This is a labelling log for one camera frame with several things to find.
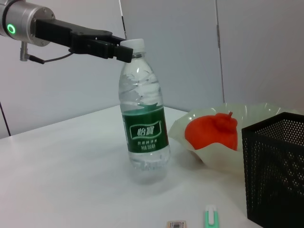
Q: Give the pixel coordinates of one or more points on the red-orange plush orange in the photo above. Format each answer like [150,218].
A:
[206,133]

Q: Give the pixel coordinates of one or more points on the black mesh pen holder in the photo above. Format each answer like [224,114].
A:
[273,171]

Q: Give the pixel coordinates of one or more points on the clear green-label water bottle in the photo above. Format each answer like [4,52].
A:
[145,133]

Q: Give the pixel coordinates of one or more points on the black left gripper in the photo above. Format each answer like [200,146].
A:
[54,32]

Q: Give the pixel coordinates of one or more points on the beige eraser with barcode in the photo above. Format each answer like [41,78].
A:
[177,224]

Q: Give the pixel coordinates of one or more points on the translucent green fruit bowl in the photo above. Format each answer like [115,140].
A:
[213,159]

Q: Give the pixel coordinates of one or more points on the green toothbrush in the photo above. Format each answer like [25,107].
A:
[211,217]

